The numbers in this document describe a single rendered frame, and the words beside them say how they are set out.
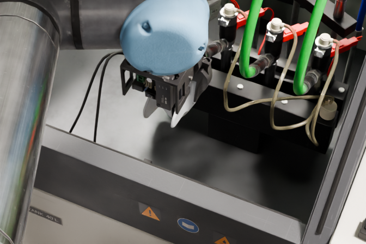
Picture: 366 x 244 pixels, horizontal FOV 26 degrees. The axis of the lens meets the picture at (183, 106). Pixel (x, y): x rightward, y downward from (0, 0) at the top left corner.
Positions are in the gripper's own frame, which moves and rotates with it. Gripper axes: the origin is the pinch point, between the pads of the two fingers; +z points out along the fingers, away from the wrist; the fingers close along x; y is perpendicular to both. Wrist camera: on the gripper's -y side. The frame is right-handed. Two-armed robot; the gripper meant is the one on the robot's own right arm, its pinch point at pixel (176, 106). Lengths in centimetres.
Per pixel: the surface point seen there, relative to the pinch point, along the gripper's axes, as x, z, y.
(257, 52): 0.3, 23.0, -33.0
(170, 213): -2.7, 33.4, -3.0
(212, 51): -3.2, 11.6, -20.4
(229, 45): -3.2, 17.6, -27.8
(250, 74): 4.7, 8.3, -15.7
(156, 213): -5.3, 35.0, -2.9
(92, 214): -18.5, 44.8, -3.0
